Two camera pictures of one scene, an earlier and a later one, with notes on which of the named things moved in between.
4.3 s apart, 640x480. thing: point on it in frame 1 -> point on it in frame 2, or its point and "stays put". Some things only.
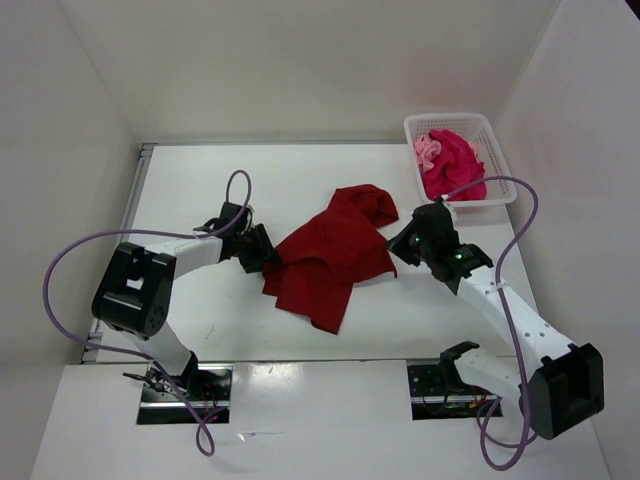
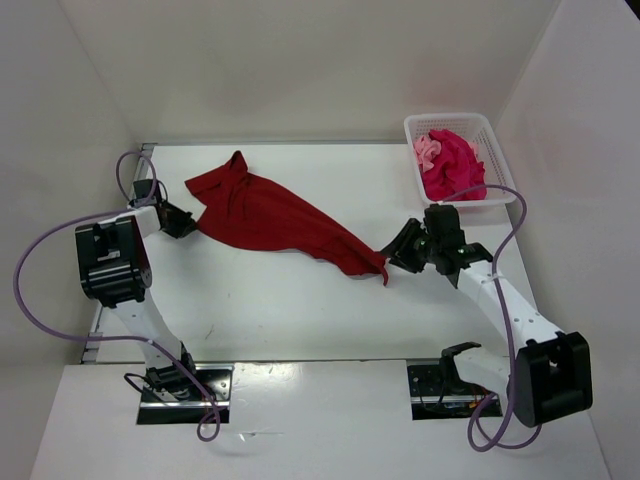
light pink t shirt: x=425 y=150 stays put
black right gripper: x=399 y=246 stays put
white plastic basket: x=479 y=132 stays put
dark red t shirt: x=338 y=247 -> x=242 y=210
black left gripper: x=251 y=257 -> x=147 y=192
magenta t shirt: x=454 y=167 stays put
